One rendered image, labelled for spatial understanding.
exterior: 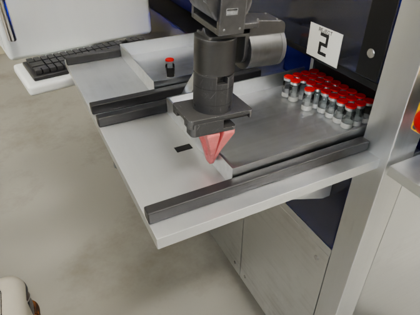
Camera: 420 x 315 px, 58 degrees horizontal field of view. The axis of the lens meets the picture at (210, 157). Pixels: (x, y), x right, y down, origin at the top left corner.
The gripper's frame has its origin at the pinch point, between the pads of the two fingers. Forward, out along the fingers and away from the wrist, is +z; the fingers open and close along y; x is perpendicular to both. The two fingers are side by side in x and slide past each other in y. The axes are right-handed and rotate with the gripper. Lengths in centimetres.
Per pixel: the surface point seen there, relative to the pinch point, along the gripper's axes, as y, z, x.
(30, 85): -23, 10, 65
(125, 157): -11.3, 2.7, 9.0
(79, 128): 0, 89, 178
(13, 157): -39, 91, 162
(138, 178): -11.2, 2.7, 2.8
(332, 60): 26.2, -11.1, 4.4
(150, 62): 6.2, 1.3, 46.6
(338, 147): 20.6, -0.7, -6.7
